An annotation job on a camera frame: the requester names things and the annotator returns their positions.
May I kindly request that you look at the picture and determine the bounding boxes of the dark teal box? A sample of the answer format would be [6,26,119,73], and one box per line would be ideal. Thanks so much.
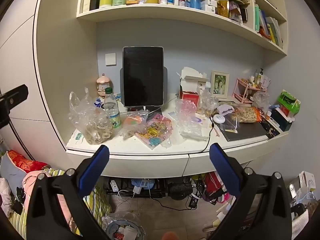
[269,107,293,132]

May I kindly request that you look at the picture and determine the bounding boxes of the pink mushroom lamp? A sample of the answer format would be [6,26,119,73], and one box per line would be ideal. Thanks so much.
[96,73,114,98]

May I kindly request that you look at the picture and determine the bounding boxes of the white paper pad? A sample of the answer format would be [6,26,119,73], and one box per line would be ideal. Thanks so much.
[67,129,85,147]

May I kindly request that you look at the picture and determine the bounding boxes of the green capped plastic bottle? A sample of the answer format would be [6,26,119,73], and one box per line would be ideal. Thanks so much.
[103,87,122,130]

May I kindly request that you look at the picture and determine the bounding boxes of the bag of peanuts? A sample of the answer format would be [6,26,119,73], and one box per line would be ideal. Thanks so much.
[229,105,262,124]

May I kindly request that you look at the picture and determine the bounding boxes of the empty clear plastic bag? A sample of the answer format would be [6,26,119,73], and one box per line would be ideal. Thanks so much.
[252,91,271,110]

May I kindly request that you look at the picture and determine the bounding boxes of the purple packet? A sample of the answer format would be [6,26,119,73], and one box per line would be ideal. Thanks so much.
[228,1,242,22]

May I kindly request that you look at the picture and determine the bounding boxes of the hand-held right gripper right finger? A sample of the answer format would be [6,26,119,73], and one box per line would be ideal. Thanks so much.
[207,143,293,240]

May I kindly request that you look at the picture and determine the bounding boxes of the dark printed book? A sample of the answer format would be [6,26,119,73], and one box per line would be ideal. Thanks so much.
[259,119,281,140]

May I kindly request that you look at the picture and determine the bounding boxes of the clear bag of snacks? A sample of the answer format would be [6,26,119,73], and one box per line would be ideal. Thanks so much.
[199,89,220,117]

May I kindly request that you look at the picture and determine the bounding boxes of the white wall shelf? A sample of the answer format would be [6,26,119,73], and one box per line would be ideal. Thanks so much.
[76,0,288,56]

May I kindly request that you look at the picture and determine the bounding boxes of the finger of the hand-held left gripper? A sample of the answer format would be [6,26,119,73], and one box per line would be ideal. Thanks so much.
[0,84,29,128]

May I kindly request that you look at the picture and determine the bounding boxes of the white wall switch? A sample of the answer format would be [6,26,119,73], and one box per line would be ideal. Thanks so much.
[105,53,117,66]

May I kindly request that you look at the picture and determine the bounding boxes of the purple cloth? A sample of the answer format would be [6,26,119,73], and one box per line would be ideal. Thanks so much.
[217,104,236,116]

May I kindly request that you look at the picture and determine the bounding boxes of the black under-desk rack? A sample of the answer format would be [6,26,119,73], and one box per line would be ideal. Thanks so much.
[106,177,168,198]

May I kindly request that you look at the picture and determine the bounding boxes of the trash bin with plastic liner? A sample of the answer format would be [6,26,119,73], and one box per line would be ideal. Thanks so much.
[102,212,147,240]

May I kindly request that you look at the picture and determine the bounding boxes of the red patterned pillow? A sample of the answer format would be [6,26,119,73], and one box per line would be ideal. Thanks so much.
[7,149,48,174]

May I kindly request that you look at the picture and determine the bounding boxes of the clear plastic bag with shells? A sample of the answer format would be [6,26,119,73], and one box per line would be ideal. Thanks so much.
[68,87,114,145]

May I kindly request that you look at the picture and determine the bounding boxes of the amber jar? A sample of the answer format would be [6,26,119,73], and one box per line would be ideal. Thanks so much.
[216,0,230,18]

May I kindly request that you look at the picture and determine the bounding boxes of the group of toiletry bottles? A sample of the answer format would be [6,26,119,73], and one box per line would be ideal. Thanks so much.
[247,68,271,90]

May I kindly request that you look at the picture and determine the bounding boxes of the green cardboard box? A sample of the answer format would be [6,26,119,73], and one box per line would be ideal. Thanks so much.
[277,89,301,117]

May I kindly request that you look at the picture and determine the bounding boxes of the white round device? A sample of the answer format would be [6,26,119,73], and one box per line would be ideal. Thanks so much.
[211,114,227,124]

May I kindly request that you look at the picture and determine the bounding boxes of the pink desk rack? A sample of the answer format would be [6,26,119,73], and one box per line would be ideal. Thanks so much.
[232,77,267,104]

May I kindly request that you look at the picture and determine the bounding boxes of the red bag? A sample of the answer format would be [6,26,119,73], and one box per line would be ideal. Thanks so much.
[203,171,223,193]

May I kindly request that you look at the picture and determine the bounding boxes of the red and white box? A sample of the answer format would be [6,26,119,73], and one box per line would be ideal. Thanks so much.
[176,67,210,106]

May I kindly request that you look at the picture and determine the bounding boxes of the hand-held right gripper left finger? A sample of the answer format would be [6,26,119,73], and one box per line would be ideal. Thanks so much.
[26,144,110,240]

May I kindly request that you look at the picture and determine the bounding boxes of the pink cartoon printed package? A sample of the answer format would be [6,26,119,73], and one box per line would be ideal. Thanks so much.
[134,113,173,151]

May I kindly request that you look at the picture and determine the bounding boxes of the white carton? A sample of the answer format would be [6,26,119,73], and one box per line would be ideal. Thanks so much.
[289,171,317,201]

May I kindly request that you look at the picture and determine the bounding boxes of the black tablet on stand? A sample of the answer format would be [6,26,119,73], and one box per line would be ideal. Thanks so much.
[119,66,168,118]

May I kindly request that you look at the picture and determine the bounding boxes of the clear bubble bag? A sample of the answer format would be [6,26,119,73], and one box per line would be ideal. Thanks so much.
[174,98,210,141]

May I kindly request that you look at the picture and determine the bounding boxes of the grey laptop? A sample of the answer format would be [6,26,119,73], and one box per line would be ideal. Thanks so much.
[219,121,269,142]

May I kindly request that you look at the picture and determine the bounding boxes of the black cable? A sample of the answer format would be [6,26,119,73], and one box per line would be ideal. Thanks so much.
[200,122,218,153]

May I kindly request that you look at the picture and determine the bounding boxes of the striped blanket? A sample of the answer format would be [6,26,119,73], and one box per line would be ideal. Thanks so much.
[9,167,112,240]

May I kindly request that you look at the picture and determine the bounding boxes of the white photo frame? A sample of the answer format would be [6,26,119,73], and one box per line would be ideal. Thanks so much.
[210,70,230,99]

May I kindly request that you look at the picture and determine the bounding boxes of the pink clothes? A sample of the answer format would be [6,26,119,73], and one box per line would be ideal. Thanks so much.
[22,171,84,233]

